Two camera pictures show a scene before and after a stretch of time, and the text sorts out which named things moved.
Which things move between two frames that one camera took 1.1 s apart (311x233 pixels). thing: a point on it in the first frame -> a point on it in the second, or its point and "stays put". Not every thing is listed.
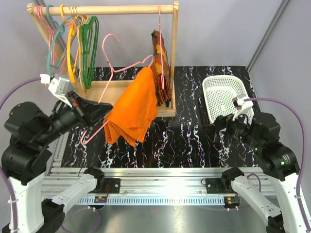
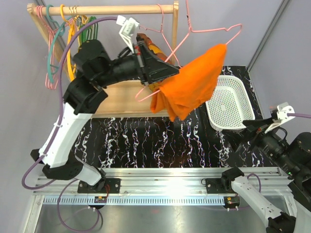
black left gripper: [89, 111] -> [154, 69]
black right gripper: [220, 120] -> [259, 126]
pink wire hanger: [82, 142] -> [190, 31]
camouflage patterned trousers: [161, 70] -> [156, 52]
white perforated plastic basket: [219, 91] stays put
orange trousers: [133, 118] -> [192, 87]
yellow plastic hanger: [70, 30] stays put
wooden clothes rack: [104, 91] stays put
